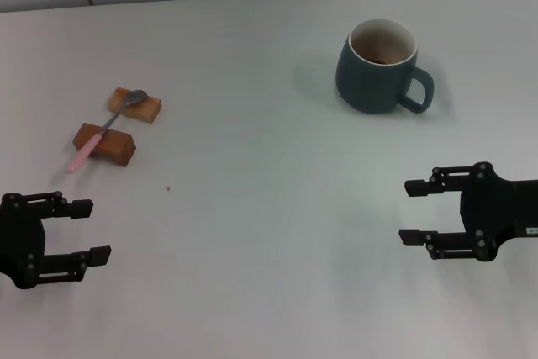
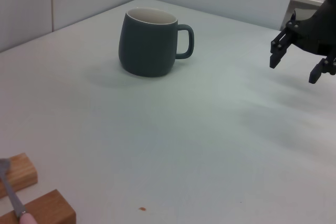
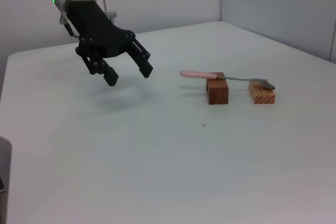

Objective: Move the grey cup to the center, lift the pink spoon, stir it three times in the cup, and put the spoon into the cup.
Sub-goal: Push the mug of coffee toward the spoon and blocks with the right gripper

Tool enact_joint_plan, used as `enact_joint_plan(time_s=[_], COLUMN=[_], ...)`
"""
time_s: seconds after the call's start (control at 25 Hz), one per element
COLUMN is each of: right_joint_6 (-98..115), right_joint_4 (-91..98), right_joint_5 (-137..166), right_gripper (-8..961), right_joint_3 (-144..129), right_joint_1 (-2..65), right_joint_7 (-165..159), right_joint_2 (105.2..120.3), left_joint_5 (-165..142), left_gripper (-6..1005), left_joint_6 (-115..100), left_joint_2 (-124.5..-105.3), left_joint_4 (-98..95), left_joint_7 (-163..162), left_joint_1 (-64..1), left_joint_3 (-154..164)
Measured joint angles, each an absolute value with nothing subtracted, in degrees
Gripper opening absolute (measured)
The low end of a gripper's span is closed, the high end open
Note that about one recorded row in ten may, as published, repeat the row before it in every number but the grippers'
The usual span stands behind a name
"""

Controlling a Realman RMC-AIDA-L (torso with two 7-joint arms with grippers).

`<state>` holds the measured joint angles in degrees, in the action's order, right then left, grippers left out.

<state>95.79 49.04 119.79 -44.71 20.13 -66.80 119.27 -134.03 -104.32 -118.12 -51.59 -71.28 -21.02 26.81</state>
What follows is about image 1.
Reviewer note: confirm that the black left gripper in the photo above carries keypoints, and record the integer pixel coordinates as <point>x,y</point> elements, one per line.
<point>21,241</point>

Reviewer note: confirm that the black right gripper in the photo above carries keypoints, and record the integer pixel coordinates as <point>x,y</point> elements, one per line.
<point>504,212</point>

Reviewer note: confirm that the dark grey ceramic cup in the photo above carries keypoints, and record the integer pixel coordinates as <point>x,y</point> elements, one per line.
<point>365,90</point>

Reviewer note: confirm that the dark brown wooden block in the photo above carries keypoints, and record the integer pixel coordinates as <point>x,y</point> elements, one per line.
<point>115,144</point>

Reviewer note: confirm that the light wooden block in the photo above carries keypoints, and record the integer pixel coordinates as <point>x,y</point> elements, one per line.
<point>143,112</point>

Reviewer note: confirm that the dark coffee liquid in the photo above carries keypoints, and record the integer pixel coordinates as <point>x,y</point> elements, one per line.
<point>380,60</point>

